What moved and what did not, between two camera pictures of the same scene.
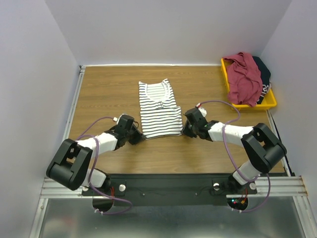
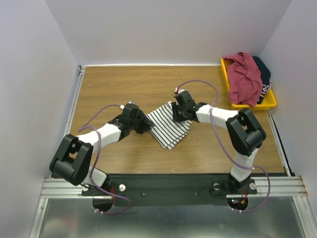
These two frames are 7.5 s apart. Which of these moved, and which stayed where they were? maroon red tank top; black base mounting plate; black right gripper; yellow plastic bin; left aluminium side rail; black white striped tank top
Moved: black white striped tank top; black right gripper
Stayed: left aluminium side rail; maroon red tank top; yellow plastic bin; black base mounting plate
